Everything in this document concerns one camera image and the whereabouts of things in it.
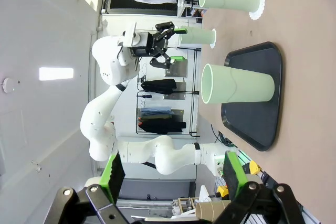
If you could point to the black metal clothes rack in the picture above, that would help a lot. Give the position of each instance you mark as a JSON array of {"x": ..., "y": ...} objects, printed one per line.
[{"x": 196, "y": 72}]

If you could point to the rectangular ceiling light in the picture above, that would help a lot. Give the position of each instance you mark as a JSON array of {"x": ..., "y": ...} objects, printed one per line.
[{"x": 56, "y": 74}]

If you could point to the round white smoke detector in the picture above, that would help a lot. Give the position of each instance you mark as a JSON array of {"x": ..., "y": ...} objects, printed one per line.
[{"x": 8, "y": 85}]

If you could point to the black hanging garment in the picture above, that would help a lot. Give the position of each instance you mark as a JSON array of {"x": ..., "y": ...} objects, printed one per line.
[
  {"x": 157, "y": 86},
  {"x": 160, "y": 127}
]

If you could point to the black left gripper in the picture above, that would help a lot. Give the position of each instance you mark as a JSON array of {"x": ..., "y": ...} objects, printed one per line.
[{"x": 147, "y": 44}]

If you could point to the brown cardboard tube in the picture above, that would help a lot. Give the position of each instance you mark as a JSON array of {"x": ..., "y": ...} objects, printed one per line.
[{"x": 212, "y": 209}]

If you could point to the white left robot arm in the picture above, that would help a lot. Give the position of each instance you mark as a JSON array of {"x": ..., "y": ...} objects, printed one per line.
[{"x": 99, "y": 119}]

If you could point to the blue hanging garment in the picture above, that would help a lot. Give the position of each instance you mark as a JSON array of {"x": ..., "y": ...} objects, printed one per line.
[{"x": 156, "y": 111}]

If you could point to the yellow plastic part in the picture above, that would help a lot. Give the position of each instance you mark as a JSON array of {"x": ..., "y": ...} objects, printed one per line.
[{"x": 253, "y": 167}]

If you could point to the black plastic serving tray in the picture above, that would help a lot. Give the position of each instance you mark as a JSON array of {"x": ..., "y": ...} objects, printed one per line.
[{"x": 252, "y": 129}]

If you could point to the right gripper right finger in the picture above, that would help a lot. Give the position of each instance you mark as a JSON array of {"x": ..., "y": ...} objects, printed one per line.
[{"x": 233, "y": 176}]

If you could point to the white scalloped paper coaster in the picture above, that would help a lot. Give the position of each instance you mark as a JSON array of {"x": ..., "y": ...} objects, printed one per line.
[
  {"x": 258, "y": 11},
  {"x": 213, "y": 46}
]

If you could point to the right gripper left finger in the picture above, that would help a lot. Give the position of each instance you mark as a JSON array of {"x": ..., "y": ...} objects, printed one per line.
[{"x": 113, "y": 179}]

